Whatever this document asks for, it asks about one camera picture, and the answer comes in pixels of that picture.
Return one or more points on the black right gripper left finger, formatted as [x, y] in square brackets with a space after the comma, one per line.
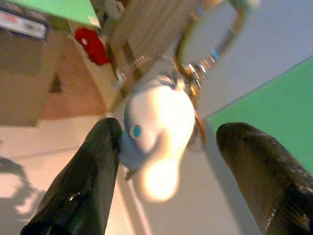
[80, 186]

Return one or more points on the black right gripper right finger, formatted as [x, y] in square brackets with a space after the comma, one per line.
[274, 186]

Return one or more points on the green paper backdrop sheet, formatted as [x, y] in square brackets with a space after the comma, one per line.
[276, 105]

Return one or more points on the brown cardboard box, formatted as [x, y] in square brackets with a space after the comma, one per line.
[24, 73]

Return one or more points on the red object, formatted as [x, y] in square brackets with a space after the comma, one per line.
[91, 45]

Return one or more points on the grey wood grain door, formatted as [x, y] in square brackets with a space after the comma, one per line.
[146, 24]

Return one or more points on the green paper table cover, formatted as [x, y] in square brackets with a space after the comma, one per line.
[61, 9]

